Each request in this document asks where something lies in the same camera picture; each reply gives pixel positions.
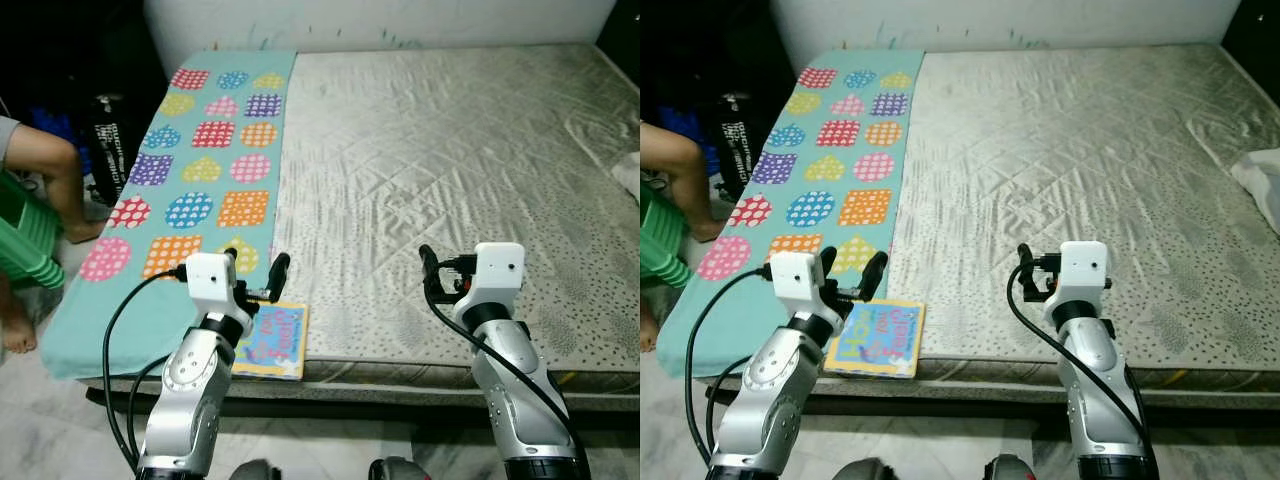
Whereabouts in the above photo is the colourful children's board book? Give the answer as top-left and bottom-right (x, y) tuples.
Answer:
(822, 296), (927, 380)
(231, 299), (310, 382)

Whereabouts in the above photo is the white pillow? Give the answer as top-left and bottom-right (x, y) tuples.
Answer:
(1227, 147), (1280, 237)

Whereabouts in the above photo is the teal sheet with coloured shapes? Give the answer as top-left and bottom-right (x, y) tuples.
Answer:
(39, 49), (299, 382)
(654, 49), (927, 380)

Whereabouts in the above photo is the grey quilted mattress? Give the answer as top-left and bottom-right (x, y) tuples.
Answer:
(699, 41), (1280, 387)
(80, 41), (641, 387)

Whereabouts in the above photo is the dark bed base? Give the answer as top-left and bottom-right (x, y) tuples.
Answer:
(84, 374), (641, 414)
(699, 374), (1280, 414)

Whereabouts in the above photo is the black bag with white print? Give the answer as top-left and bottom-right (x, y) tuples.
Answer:
(89, 92), (137, 207)
(719, 92), (767, 202)

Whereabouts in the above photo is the green plastic stool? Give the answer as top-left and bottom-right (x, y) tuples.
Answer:
(640, 189), (684, 292)
(0, 169), (67, 292)

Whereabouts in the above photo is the grey robot right leg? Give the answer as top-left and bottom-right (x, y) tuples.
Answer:
(984, 454), (1037, 480)
(367, 456), (422, 480)

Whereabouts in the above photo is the black tufted headboard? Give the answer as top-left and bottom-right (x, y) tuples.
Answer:
(594, 0), (641, 87)
(1221, 0), (1280, 77)

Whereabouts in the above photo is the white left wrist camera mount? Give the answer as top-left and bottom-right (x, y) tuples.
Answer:
(184, 251), (250, 322)
(769, 249), (840, 317)

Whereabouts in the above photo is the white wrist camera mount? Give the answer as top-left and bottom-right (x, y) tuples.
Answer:
(1057, 239), (1114, 307)
(471, 241), (528, 310)
(769, 249), (840, 317)
(184, 251), (250, 322)

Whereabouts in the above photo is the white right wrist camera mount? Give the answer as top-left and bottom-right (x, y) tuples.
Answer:
(1057, 239), (1114, 307)
(471, 241), (528, 310)

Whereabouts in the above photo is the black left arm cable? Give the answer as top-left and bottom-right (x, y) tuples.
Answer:
(101, 267), (192, 473)
(684, 264), (777, 473)

